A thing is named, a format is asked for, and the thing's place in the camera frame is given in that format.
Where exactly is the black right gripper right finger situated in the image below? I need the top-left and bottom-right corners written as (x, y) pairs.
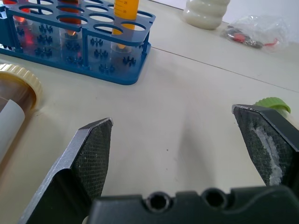
top-left (231, 104), bottom-right (299, 190)

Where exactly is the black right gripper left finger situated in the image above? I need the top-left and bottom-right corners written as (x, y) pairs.
top-left (18, 117), bottom-right (114, 224)

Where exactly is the green-capped tube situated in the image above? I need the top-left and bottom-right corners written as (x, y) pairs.
top-left (254, 97), bottom-right (292, 117)

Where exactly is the brown bottle with cream lid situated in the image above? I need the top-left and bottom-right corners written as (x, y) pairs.
top-left (0, 63), bottom-right (43, 165)

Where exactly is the blue test tube rack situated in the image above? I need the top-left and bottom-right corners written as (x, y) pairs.
top-left (0, 0), bottom-right (157, 86)

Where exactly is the red-orange tube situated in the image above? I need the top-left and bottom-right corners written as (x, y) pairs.
top-left (58, 0), bottom-right (84, 62)

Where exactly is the clear tube with red cap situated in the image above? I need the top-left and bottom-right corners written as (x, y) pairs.
top-left (2, 0), bottom-right (34, 55)

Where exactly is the orange tube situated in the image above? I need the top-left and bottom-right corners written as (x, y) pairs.
top-left (111, 0), bottom-right (139, 54)

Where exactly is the clear plastic bag with parts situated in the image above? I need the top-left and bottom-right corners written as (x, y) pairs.
top-left (219, 14), bottom-right (291, 53)

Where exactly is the white ribbed plastic bottle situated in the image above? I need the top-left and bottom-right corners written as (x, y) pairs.
top-left (182, 0), bottom-right (228, 30)

